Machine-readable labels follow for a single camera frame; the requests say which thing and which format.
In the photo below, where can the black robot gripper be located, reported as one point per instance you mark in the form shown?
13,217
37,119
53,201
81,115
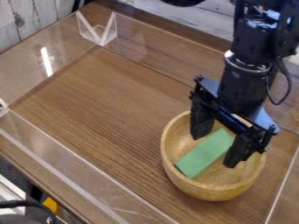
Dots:
233,101

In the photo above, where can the green rectangular block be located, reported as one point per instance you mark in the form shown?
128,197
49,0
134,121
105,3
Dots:
205,154

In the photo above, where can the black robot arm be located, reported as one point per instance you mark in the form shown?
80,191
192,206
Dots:
266,37

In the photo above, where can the brown wooden bowl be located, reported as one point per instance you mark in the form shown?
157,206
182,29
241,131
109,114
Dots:
220,183

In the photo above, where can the yellow and black device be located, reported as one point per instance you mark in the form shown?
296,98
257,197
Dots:
68,218

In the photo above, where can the clear acrylic corner bracket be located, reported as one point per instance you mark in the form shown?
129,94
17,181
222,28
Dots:
101,35

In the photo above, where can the clear acrylic front wall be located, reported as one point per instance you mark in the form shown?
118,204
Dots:
98,199

